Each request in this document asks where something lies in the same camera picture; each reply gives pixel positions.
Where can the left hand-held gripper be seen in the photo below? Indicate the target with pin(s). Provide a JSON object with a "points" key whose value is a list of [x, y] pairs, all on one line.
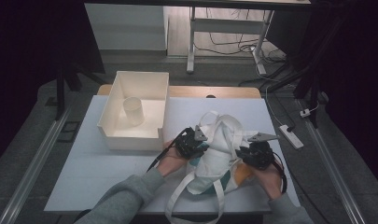
{"points": [[188, 144]]}

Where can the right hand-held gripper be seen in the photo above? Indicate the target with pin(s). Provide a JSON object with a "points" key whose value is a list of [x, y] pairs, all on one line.
{"points": [[256, 154]]}

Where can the white patterned tote bag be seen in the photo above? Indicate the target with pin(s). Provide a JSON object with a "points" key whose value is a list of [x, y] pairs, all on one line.
{"points": [[217, 155]]}

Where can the white box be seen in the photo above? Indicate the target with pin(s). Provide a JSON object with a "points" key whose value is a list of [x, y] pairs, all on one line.
{"points": [[133, 141]]}

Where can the white cup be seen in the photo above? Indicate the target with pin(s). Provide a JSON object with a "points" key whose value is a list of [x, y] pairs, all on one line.
{"points": [[134, 110]]}

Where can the person's left hand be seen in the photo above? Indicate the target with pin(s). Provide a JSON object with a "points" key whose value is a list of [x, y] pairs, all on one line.
{"points": [[169, 161]]}

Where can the person's right hand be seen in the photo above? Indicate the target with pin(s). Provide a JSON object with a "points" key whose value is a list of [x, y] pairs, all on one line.
{"points": [[270, 180]]}

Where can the white power strip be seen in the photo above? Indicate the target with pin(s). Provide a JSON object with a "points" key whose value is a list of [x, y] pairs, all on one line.
{"points": [[291, 137]]}

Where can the wooden table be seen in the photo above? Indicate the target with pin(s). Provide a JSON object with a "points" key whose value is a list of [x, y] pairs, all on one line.
{"points": [[208, 92]]}

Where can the white plug adapter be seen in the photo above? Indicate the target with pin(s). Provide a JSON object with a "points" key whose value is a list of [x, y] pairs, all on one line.
{"points": [[305, 113]]}

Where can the white cabinet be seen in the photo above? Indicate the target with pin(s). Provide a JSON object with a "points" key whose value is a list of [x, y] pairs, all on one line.
{"points": [[127, 28]]}

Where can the black metal stand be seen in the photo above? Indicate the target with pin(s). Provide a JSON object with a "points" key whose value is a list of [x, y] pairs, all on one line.
{"points": [[59, 90]]}

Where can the aluminium rail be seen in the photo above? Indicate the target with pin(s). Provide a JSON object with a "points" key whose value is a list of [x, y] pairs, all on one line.
{"points": [[336, 174], [31, 171]]}

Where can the white metal desk frame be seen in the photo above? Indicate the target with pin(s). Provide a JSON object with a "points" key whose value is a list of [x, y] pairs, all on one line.
{"points": [[224, 25]]}

